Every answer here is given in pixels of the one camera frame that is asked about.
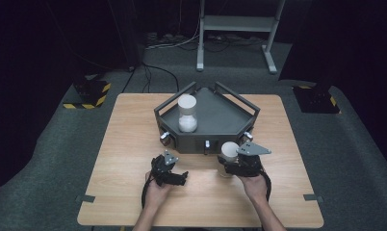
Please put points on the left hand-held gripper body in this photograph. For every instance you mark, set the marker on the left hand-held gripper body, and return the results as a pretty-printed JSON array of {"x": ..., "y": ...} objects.
[{"x": 161, "y": 170}]

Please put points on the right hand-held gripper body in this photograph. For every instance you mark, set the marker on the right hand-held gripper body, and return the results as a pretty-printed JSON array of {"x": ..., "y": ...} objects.
[{"x": 249, "y": 163}]

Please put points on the glass jar with beige powder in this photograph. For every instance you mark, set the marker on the glass jar with beige powder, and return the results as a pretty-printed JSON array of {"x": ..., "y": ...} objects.
[{"x": 228, "y": 152}]

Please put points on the dark grey corner shelf rack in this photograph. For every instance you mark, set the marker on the dark grey corner shelf rack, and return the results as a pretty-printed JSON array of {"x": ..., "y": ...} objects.
[{"x": 220, "y": 118}]

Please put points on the glass jar with white powder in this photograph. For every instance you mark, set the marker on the glass jar with white powder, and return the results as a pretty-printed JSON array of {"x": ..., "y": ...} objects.
[{"x": 187, "y": 114}]

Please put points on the person's left hand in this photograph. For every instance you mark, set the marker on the person's left hand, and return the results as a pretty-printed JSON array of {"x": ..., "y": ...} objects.
[{"x": 158, "y": 194}]

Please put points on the person's right hand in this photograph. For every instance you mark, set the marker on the person's right hand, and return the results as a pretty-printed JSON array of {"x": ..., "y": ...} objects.
[{"x": 255, "y": 187}]

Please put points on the silver metal hook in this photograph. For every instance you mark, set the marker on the silver metal hook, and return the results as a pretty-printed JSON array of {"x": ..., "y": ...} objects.
[
  {"x": 247, "y": 135},
  {"x": 165, "y": 136},
  {"x": 207, "y": 146}
]

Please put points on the grey tape strip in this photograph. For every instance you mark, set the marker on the grey tape strip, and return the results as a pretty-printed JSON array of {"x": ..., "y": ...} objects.
[
  {"x": 313, "y": 197},
  {"x": 85, "y": 198}
]

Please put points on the black hazard-striped stand base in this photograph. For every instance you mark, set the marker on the black hazard-striped stand base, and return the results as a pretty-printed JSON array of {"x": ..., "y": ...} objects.
[
  {"x": 315, "y": 99},
  {"x": 89, "y": 93}
]

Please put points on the white metal stand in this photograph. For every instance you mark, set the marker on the white metal stand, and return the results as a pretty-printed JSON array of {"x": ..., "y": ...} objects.
[{"x": 236, "y": 24}]

